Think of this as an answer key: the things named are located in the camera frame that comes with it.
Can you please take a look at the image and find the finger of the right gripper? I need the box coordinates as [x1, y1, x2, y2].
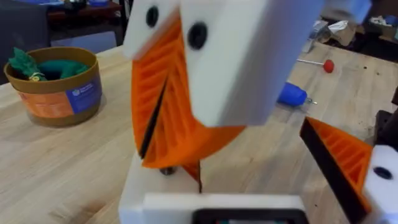
[123, 0, 182, 160]
[140, 0, 325, 170]

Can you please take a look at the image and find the dark chair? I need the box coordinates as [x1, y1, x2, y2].
[0, 0, 52, 85]

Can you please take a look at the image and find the brown tub with toys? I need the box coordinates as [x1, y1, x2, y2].
[3, 46, 103, 128]

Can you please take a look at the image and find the blue electric screwdriver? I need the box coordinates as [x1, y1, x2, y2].
[275, 81, 318, 108]

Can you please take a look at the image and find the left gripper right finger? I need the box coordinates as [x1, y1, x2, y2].
[299, 116, 398, 224]

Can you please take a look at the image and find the black block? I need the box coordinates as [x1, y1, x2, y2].
[374, 88, 398, 147]

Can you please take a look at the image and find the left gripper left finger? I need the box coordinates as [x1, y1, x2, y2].
[118, 152, 203, 224]

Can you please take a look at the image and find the reddish wooden side table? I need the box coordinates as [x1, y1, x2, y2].
[46, 1, 124, 27]

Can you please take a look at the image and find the open cardboard box with clutter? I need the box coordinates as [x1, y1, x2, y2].
[306, 18, 358, 52]

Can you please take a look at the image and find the red ball-headed pin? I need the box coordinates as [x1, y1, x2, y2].
[296, 58, 336, 75]

